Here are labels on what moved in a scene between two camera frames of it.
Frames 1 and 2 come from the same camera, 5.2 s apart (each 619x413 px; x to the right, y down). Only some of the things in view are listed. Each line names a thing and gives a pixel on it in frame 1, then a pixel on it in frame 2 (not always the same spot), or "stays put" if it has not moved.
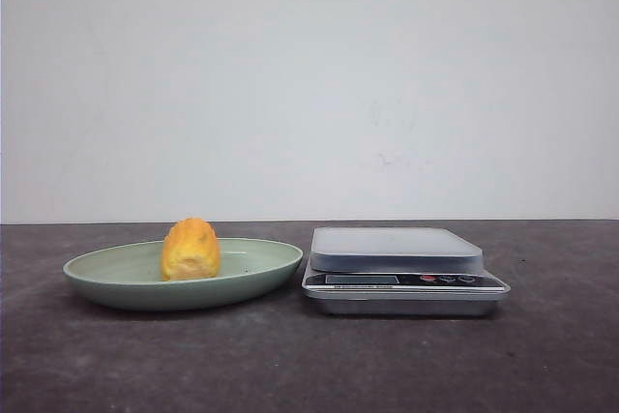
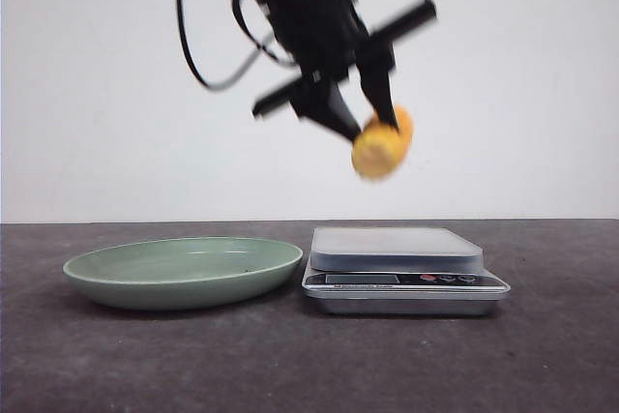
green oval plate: [129, 275] stays put
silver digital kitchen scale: [398, 271] stays put
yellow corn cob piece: [191, 250] → [380, 150]
